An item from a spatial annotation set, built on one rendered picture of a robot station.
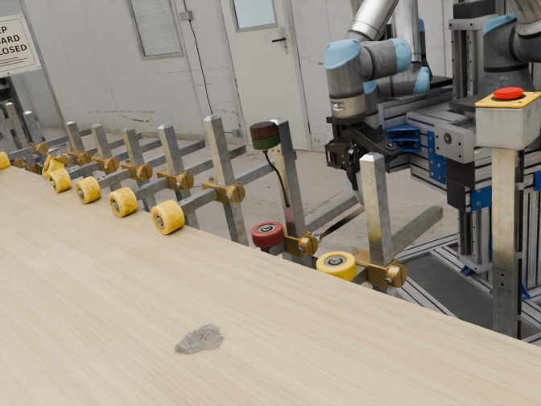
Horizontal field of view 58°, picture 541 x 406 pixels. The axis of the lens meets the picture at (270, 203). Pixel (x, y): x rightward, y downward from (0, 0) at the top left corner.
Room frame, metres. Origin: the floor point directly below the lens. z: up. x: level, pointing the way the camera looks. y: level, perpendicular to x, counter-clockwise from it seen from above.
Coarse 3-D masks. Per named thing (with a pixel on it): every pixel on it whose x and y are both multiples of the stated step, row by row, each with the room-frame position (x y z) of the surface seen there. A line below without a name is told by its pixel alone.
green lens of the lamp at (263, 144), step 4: (276, 136) 1.05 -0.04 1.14; (252, 140) 1.06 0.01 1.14; (256, 140) 1.05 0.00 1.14; (260, 140) 1.04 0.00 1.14; (264, 140) 1.04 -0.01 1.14; (268, 140) 1.04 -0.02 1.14; (272, 140) 1.04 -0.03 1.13; (276, 140) 1.05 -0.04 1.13; (256, 144) 1.05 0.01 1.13; (260, 144) 1.04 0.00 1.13; (264, 144) 1.04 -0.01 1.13; (268, 144) 1.04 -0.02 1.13; (272, 144) 1.04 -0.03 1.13; (276, 144) 1.05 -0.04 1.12; (256, 148) 1.05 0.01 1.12; (260, 148) 1.04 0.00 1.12; (264, 148) 1.04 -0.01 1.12; (268, 148) 1.04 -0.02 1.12
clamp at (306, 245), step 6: (306, 234) 1.09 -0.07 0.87; (288, 240) 1.09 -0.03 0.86; (294, 240) 1.07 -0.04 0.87; (300, 240) 1.07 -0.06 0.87; (306, 240) 1.06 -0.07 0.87; (312, 240) 1.07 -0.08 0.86; (288, 246) 1.09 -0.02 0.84; (294, 246) 1.08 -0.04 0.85; (300, 246) 1.06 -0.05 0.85; (306, 246) 1.05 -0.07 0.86; (312, 246) 1.07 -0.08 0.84; (288, 252) 1.10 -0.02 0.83; (294, 252) 1.08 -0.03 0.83; (300, 252) 1.05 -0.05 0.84; (306, 252) 1.05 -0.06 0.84; (312, 252) 1.06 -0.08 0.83
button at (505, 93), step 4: (504, 88) 0.73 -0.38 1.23; (508, 88) 0.72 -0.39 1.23; (512, 88) 0.72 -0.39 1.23; (516, 88) 0.71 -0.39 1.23; (496, 92) 0.71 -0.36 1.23; (500, 92) 0.71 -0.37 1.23; (504, 92) 0.70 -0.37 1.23; (508, 92) 0.70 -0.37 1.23; (512, 92) 0.69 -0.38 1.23; (516, 92) 0.69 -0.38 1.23; (520, 92) 0.69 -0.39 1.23; (496, 96) 0.71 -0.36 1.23; (500, 96) 0.70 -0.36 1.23; (504, 96) 0.69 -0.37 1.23; (508, 96) 0.69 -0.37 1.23; (512, 96) 0.69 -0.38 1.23; (516, 96) 0.69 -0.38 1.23; (520, 96) 0.70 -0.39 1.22
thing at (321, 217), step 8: (344, 200) 1.27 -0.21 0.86; (352, 200) 1.28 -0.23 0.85; (328, 208) 1.24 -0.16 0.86; (336, 208) 1.24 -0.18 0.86; (344, 208) 1.26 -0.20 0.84; (312, 216) 1.21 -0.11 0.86; (320, 216) 1.20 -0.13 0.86; (328, 216) 1.22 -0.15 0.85; (336, 216) 1.23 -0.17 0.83; (312, 224) 1.17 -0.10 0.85; (320, 224) 1.19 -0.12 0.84; (264, 248) 1.08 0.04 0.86; (272, 248) 1.07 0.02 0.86; (280, 248) 1.09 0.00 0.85
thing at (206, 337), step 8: (200, 328) 0.72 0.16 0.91; (208, 328) 0.72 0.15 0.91; (216, 328) 0.72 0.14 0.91; (184, 336) 0.71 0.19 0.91; (192, 336) 0.70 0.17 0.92; (200, 336) 0.70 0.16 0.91; (208, 336) 0.69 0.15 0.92; (216, 336) 0.69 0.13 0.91; (224, 336) 0.70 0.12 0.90; (176, 344) 0.69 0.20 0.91; (184, 344) 0.69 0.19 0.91; (192, 344) 0.68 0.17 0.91; (200, 344) 0.68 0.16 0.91; (208, 344) 0.68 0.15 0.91; (216, 344) 0.68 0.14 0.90; (176, 352) 0.68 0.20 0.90; (184, 352) 0.68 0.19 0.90; (192, 352) 0.67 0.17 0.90
